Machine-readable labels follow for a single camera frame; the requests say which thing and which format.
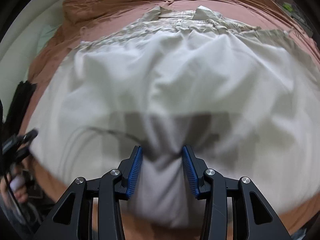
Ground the green item on cabinet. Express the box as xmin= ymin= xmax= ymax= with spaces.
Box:
xmin=282 ymin=2 xmax=293 ymax=12

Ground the orange brown bed blanket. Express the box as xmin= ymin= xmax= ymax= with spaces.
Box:
xmin=20 ymin=0 xmax=319 ymax=239

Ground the light green pillow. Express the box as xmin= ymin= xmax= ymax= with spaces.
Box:
xmin=36 ymin=24 xmax=61 ymax=55

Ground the cream white jacket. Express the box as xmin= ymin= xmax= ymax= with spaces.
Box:
xmin=29 ymin=6 xmax=319 ymax=228

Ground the person left hand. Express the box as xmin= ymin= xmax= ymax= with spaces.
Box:
xmin=1 ymin=165 xmax=28 ymax=207

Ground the black folded garment on bed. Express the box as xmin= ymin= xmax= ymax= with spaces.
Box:
xmin=3 ymin=81 xmax=37 ymax=140

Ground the cream padded headboard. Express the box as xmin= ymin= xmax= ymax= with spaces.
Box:
xmin=1 ymin=0 xmax=63 ymax=104

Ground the white bedside drawer cabinet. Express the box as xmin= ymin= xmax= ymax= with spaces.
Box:
xmin=278 ymin=2 xmax=313 ymax=37

